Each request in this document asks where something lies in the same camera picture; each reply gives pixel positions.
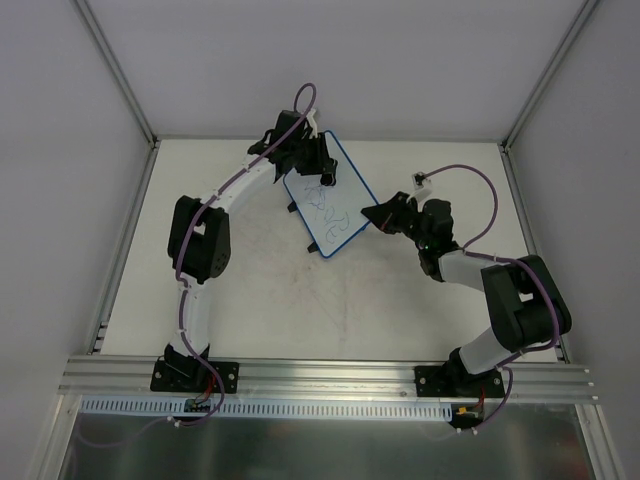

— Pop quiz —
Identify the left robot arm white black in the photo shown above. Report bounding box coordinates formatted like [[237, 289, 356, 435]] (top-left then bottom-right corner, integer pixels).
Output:
[[164, 107, 337, 390]]

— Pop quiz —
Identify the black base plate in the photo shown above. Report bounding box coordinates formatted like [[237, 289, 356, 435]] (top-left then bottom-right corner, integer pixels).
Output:
[[150, 357, 239, 394], [414, 365, 506, 399]]

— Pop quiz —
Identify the black whiteboard eraser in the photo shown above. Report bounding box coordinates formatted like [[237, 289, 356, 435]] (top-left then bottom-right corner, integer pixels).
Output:
[[320, 173, 336, 187]]

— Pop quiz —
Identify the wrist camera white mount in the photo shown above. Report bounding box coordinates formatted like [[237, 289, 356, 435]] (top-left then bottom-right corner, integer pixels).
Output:
[[303, 107, 319, 139], [408, 172, 433, 203]]

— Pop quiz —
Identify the aluminium frame post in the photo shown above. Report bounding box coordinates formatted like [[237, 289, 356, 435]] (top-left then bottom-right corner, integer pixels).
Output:
[[501, 0, 601, 151], [71, 0, 157, 147]]

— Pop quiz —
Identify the blue framed whiteboard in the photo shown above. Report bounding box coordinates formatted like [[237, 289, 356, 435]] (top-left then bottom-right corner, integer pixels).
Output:
[[283, 130, 378, 259]]

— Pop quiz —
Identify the white slotted cable duct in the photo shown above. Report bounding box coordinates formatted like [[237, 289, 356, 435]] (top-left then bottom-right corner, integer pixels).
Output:
[[79, 396, 453, 422]]

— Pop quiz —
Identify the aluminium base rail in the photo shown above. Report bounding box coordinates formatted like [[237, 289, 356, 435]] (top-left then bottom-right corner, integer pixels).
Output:
[[57, 355, 601, 404]]

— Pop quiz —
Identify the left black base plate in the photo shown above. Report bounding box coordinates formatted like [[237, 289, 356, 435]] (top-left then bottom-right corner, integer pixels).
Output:
[[150, 357, 239, 394]]

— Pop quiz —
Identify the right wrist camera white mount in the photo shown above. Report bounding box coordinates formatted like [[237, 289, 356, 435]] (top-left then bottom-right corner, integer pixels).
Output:
[[408, 172, 433, 203]]

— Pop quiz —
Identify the right aluminium frame post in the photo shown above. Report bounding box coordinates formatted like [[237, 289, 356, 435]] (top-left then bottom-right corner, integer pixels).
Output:
[[501, 0, 601, 151]]

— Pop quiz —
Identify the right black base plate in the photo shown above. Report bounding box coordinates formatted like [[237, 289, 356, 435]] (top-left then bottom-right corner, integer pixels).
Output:
[[414, 365, 506, 399]]

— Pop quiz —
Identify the left aluminium frame post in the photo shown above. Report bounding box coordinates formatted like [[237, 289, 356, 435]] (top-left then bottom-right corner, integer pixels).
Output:
[[71, 0, 157, 147]]

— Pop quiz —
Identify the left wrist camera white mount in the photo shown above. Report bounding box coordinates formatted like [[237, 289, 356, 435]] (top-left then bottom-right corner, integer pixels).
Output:
[[303, 107, 319, 139]]

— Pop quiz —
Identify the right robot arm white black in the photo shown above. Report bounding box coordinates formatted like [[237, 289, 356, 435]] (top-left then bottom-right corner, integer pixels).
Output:
[[361, 192, 572, 397]]

